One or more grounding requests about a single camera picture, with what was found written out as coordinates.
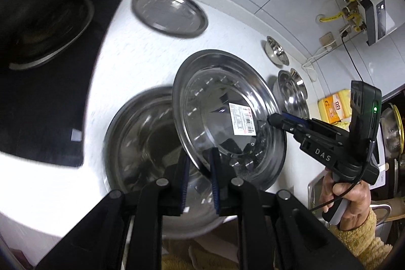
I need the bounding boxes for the yellow packet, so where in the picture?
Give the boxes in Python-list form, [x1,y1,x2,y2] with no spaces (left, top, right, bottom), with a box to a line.
[318,89,352,124]

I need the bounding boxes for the black cooktop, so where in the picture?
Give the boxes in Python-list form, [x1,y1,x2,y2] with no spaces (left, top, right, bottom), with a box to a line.
[0,0,127,168]

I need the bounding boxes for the person's right hand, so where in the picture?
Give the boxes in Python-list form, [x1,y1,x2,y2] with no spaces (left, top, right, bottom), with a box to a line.
[318,172,371,231]

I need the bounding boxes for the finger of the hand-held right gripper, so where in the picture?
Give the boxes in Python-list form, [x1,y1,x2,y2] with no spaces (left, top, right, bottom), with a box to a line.
[268,113,306,144]
[281,113,317,128]

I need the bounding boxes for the brass pipe fittings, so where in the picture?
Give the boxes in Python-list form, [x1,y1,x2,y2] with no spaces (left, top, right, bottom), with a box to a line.
[341,3,367,33]

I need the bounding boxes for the yellow fleece clothing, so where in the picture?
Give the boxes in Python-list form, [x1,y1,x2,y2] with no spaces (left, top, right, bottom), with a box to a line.
[161,237,245,270]

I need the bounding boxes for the black power cable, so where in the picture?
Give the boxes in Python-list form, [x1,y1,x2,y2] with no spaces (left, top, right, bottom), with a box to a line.
[341,33,363,82]

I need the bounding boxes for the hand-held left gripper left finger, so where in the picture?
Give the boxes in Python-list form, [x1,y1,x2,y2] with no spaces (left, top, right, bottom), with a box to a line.
[36,150,191,270]

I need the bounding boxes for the medium steel bowl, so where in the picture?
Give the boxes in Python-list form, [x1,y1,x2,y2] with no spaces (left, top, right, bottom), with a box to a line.
[290,68,308,100]

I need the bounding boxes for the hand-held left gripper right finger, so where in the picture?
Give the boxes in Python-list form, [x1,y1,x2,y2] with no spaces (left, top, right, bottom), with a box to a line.
[209,147,364,270]

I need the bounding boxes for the plain steel plate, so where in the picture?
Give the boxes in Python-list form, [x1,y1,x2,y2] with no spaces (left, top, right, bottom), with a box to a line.
[131,0,209,38]

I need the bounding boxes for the wide steel bowl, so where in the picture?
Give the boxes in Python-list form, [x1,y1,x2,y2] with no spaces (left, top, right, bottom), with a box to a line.
[273,70,310,121]

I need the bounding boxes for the white box with dark panel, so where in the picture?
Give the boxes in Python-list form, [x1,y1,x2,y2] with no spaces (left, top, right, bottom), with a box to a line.
[361,0,397,47]

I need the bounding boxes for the white power cable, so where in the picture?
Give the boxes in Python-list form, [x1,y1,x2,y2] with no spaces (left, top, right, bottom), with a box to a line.
[301,46,330,83]

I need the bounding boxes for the small steel bowl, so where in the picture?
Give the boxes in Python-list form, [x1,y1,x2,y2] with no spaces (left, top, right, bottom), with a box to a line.
[261,36,290,66]

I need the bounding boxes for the large steel basin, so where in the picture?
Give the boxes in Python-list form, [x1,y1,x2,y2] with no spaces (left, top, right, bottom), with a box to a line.
[103,87,241,240]

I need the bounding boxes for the steel plate with white label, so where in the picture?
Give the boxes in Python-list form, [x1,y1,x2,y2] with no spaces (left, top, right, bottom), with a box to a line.
[172,49,287,192]

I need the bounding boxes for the beige wall socket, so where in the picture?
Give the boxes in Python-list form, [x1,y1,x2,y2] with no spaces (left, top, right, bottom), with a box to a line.
[319,32,337,51]

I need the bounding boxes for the yellow gas hose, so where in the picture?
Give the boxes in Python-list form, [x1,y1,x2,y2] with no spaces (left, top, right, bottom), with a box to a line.
[316,11,344,24]

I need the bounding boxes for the person's right forearm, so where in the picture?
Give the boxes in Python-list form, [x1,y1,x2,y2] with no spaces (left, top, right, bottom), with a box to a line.
[329,210,394,270]

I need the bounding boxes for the pot lid with gold rim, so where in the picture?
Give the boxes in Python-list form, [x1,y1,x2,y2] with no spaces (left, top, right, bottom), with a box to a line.
[379,102,404,163]

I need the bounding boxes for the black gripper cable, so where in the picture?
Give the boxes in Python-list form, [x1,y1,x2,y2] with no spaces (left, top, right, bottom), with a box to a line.
[311,140,378,212]

